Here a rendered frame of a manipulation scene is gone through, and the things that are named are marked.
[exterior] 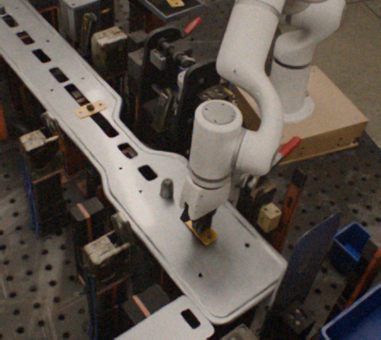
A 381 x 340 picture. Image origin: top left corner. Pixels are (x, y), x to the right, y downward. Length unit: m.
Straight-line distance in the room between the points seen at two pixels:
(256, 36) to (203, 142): 0.22
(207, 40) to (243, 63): 1.27
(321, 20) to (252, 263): 0.74
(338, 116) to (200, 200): 0.88
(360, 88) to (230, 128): 2.47
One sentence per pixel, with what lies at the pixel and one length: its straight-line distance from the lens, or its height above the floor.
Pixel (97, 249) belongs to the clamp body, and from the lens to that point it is 1.17.
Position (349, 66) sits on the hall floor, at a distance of 3.56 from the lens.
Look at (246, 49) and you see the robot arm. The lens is 1.04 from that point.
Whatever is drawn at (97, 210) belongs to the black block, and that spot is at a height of 0.99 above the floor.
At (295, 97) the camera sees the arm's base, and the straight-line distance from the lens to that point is 1.81.
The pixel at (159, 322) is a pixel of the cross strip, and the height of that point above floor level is 1.00.
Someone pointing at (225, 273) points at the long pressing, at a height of 1.00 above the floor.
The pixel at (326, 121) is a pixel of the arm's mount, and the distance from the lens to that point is 1.87.
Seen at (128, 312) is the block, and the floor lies 0.98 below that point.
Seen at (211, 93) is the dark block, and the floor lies 1.12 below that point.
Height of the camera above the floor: 2.02
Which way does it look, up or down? 46 degrees down
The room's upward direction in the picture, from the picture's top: 7 degrees clockwise
